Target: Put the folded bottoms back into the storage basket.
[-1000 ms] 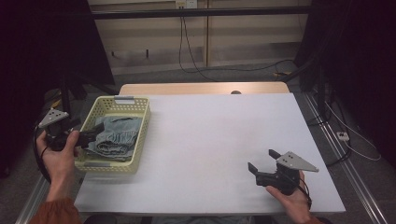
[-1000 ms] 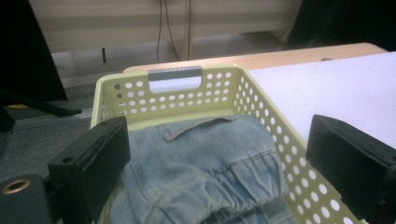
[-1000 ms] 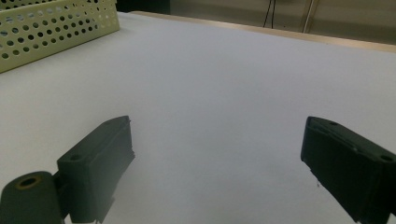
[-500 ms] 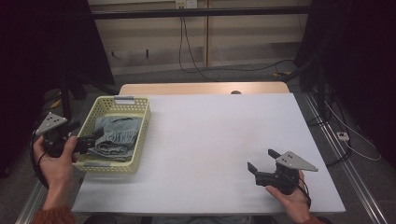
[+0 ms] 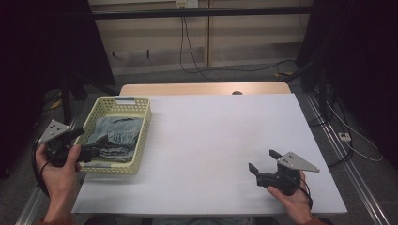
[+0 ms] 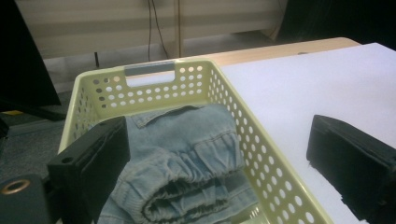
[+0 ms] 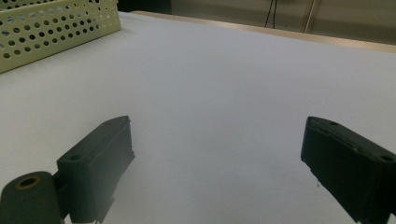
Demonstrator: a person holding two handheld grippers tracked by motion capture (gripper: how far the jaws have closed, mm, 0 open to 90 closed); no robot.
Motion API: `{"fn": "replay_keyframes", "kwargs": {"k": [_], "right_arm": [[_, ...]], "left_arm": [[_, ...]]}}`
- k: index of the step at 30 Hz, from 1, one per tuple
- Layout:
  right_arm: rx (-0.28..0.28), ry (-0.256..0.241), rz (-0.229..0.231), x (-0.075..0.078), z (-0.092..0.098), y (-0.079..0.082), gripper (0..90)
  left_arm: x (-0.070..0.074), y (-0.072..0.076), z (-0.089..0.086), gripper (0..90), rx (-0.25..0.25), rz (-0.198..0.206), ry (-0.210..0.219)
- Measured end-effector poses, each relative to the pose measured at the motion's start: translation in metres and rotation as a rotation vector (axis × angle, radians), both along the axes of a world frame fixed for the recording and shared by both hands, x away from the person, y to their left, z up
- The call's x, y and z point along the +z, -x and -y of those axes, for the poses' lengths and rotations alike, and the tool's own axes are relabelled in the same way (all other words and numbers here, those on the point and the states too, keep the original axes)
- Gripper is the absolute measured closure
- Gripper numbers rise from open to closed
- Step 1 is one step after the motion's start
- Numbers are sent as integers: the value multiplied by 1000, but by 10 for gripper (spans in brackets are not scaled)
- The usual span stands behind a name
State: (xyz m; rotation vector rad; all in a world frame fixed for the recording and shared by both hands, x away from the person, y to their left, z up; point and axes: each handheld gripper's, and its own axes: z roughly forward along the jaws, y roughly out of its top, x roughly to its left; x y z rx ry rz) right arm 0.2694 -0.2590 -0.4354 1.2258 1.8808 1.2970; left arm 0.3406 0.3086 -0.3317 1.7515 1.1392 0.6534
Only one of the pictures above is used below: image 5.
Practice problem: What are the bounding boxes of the person's right hand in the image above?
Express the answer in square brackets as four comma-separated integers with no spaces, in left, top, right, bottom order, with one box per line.
[267,170,314,225]

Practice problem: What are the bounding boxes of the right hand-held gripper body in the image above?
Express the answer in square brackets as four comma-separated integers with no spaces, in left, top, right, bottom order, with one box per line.
[255,151,321,197]

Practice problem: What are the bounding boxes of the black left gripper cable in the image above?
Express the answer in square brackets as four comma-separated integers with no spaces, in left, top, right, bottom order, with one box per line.
[30,137,52,199]

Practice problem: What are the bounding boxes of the white wall power outlet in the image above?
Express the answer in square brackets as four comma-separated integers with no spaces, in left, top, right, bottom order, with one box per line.
[176,0,200,9]

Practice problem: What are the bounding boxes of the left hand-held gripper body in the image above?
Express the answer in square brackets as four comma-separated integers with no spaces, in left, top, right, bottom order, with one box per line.
[37,118,95,168]

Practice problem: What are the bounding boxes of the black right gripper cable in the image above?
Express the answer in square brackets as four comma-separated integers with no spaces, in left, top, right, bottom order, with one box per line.
[289,173,314,210]

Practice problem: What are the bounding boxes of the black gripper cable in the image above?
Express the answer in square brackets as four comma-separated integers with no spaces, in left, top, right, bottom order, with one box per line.
[289,173,314,210]
[30,137,52,199]

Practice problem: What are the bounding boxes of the person's left hand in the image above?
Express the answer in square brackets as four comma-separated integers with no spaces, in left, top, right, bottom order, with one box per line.
[35,143,83,204]

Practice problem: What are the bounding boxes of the black metal stand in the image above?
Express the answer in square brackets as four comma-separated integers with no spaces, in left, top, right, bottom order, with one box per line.
[59,73,120,126]

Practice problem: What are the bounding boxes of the white table cover sheet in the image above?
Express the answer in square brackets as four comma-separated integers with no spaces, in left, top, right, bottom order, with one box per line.
[71,93,348,216]

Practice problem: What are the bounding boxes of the black wall cable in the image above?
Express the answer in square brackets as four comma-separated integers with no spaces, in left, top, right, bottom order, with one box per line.
[178,8,220,83]
[182,8,297,83]

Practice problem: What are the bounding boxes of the aluminium floor rail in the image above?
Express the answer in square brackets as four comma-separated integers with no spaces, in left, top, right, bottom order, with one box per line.
[14,186,46,225]
[303,93,390,225]

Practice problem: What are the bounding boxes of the white floor cable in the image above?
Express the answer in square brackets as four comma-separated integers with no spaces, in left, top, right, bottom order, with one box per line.
[325,101,384,163]

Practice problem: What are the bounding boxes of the light blue denim pants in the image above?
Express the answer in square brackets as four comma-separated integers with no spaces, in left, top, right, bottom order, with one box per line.
[86,115,145,163]

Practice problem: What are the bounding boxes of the pale yellow perforated plastic basket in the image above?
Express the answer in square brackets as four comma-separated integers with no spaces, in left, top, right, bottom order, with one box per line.
[74,96,153,175]

